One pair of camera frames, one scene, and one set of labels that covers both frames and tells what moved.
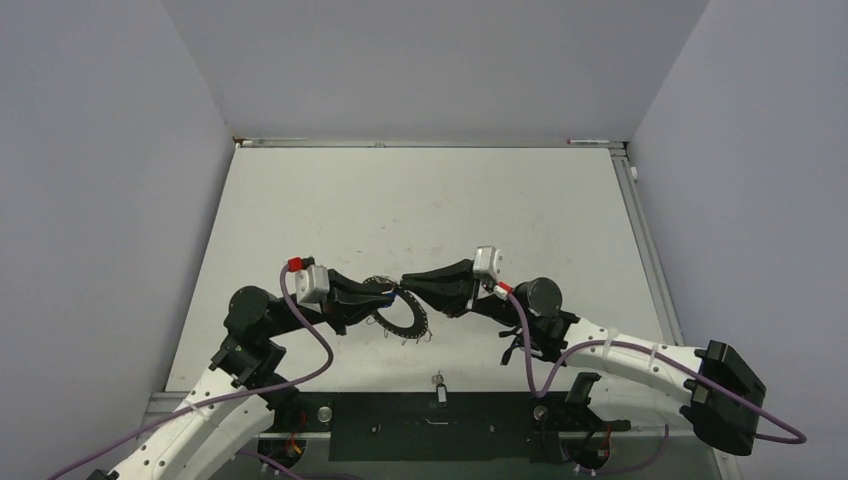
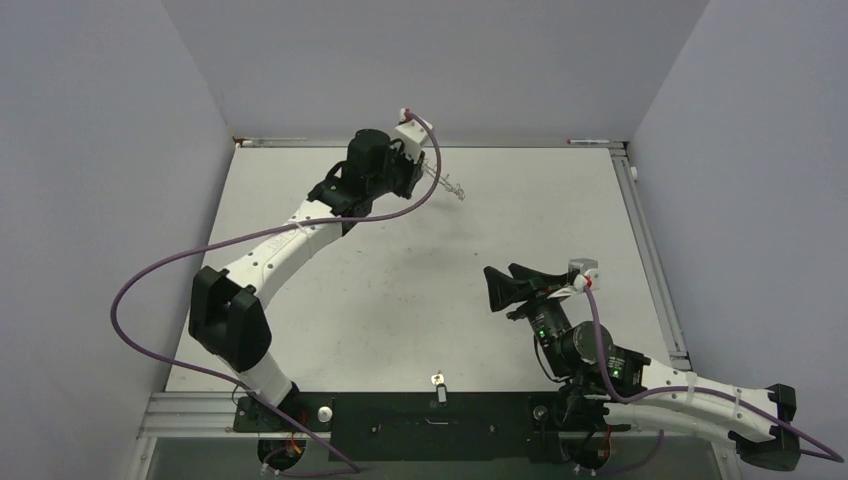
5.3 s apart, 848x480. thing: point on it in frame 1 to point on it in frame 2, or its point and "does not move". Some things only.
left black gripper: x=348 y=301 to x=412 y=171
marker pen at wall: x=586 y=141 does not move
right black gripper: x=451 y=286 to x=504 y=289
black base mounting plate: x=440 y=425 does not move
